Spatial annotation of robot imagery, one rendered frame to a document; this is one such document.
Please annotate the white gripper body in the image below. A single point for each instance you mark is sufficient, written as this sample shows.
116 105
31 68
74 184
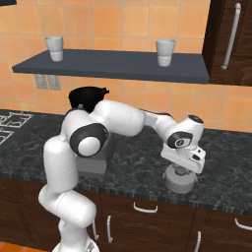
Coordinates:
181 160

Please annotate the dark extractor hood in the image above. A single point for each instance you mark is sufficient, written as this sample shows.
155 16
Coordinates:
6 2

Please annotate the black hob with white rings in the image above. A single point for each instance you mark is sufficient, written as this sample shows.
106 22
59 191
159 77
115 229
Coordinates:
11 126

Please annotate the dark wood upper cupboard door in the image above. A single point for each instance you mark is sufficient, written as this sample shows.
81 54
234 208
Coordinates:
241 42

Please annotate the grey round blender lid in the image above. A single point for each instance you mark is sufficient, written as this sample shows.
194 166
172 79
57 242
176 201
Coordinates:
178 183

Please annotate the dark wood cupboard door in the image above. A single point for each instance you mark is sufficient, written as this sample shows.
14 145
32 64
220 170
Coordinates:
226 244
19 213
151 234
241 42

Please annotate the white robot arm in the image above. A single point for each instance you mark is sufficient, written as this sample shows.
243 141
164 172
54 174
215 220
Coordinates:
118 118

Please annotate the dark grey wall shelf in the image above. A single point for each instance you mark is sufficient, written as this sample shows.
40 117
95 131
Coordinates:
124 67

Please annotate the white cup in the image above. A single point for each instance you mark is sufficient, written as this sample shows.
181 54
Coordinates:
165 52
54 47

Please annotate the dark wood drawer front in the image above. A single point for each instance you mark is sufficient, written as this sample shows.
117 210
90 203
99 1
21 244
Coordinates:
177 208
223 223

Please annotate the grey wall socket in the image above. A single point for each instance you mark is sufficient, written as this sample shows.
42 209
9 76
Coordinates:
41 81
54 82

